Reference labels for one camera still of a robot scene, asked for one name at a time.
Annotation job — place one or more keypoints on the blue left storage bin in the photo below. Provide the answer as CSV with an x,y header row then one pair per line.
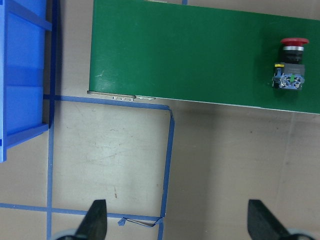
x,y
23,26

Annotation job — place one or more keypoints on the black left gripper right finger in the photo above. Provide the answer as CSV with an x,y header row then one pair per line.
x,y
262,224

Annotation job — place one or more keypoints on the green conveyor belt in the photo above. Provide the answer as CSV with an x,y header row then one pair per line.
x,y
191,53

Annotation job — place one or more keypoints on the red push button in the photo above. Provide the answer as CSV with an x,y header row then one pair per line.
x,y
289,73

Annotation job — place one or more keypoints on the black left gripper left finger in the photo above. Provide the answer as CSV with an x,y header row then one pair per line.
x,y
94,225

